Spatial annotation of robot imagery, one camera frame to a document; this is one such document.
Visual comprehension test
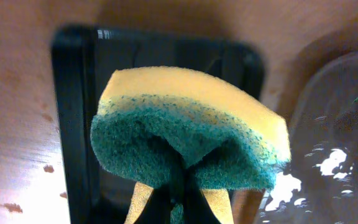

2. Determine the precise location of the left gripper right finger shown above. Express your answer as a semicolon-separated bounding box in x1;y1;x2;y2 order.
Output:
183;149;220;224

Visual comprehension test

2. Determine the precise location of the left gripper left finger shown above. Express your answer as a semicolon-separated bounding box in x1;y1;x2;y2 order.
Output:
134;156;182;224

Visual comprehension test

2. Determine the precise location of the green and yellow sponge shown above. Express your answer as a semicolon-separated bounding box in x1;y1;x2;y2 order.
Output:
90;67;291;223

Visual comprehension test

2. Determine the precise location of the dark brown serving tray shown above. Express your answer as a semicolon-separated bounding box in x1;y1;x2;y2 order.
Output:
255;52;358;223

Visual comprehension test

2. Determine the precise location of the black rectangular sponge tray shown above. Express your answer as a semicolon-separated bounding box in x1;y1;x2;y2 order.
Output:
51;25;265;223

